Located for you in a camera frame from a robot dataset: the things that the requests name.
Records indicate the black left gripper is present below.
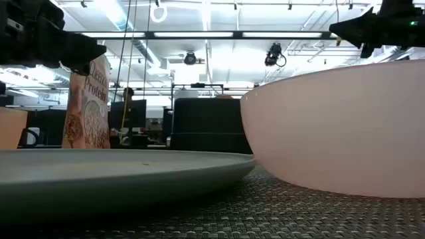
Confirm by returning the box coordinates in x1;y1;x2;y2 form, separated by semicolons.
0;0;108;76

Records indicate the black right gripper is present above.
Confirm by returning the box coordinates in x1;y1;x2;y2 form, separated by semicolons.
328;0;425;60

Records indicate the orange Cheerios Protein cereal box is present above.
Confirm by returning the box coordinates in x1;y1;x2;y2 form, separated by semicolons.
62;54;112;150

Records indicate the person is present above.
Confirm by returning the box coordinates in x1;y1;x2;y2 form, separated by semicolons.
122;86;135;102

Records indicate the black computer monitor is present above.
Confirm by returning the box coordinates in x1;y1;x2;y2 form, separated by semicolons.
109;98;148;130

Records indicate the orange plastic bin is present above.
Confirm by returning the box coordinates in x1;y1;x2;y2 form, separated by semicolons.
0;106;29;151

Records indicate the pink bowl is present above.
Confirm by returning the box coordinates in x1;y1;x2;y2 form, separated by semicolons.
239;59;425;199

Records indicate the grey round plate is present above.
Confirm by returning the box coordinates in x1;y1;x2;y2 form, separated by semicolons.
0;147;256;218

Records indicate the black toaster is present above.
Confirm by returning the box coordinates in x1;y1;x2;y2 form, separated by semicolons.
169;97;254;155

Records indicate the dark woven placemat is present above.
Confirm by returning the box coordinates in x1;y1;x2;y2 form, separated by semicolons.
0;165;425;239

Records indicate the black hanging cable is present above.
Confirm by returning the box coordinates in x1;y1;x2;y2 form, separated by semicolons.
112;0;133;104

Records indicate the white hanging cable loop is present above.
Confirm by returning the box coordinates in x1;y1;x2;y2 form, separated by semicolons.
149;2;168;24

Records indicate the black ceiling camera with cable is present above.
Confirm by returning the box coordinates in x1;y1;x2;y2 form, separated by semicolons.
264;42;288;68

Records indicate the black round ceiling camera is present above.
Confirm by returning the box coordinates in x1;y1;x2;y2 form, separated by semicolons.
183;50;199;66

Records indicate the black overhead frame bar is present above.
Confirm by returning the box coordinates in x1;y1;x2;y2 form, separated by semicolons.
64;30;340;41

